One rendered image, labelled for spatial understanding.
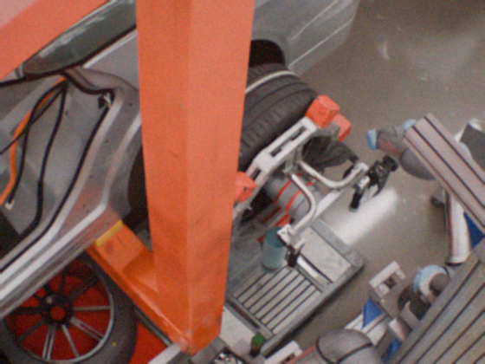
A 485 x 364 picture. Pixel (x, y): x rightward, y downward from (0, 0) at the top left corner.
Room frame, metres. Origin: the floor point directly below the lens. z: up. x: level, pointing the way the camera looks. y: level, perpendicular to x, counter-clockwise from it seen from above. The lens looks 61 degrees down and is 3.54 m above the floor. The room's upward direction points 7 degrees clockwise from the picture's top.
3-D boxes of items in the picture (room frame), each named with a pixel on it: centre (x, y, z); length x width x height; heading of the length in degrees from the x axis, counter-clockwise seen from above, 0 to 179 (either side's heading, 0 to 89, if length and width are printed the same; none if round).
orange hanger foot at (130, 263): (1.22, 0.39, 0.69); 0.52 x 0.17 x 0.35; 50
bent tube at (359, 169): (1.51, -0.29, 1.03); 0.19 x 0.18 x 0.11; 50
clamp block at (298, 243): (1.25, -0.18, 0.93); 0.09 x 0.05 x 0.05; 50
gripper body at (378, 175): (1.60, -0.51, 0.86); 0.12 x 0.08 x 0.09; 140
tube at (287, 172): (1.36, -0.17, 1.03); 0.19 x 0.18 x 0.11; 50
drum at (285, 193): (1.47, -0.19, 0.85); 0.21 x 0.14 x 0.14; 50
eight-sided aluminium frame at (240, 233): (1.51, -0.13, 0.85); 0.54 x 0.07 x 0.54; 140
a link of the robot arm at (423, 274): (1.09, -0.69, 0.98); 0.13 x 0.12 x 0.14; 108
